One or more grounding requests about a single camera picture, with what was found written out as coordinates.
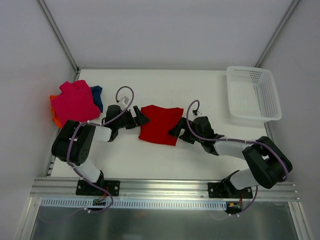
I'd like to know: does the red t shirt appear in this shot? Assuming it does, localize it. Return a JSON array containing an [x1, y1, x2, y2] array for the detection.
[[138, 105, 184, 146]]

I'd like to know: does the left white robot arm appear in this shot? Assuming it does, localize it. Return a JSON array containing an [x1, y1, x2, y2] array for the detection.
[[51, 104, 150, 195]]

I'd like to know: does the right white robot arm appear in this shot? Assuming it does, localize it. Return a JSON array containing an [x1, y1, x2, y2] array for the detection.
[[168, 116, 293, 198]]

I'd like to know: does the blue folded t shirt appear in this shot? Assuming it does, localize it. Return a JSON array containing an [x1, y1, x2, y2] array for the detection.
[[90, 85, 104, 113]]

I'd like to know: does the pink folded t shirt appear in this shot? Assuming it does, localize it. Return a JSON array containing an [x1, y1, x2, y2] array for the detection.
[[52, 80, 101, 127]]

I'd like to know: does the white plastic basket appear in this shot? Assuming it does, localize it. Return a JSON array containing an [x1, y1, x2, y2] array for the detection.
[[226, 66, 282, 125]]

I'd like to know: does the orange folded t shirt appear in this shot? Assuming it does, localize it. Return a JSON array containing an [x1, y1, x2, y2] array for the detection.
[[49, 95, 63, 129]]

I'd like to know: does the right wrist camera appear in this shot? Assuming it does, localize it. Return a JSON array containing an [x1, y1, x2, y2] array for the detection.
[[192, 109, 202, 117]]

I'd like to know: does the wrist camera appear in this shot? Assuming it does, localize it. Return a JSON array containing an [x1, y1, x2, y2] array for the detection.
[[192, 109, 202, 117], [117, 96, 130, 109]]

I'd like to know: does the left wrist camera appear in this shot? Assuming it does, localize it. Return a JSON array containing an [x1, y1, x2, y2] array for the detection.
[[117, 96, 130, 109]]

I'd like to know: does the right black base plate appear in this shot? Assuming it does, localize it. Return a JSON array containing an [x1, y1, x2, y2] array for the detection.
[[207, 182, 253, 199]]

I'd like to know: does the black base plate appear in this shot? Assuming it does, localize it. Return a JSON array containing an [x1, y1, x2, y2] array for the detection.
[[207, 182, 253, 199], [75, 179, 121, 197]]

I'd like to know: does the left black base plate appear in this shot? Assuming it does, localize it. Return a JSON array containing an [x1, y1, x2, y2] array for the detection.
[[75, 179, 121, 197]]

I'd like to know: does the aluminium mounting rail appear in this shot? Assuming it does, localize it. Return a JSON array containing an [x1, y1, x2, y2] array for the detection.
[[30, 177, 301, 202]]

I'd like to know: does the white slotted cable duct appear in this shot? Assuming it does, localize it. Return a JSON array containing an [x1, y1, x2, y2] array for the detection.
[[40, 197, 227, 211]]

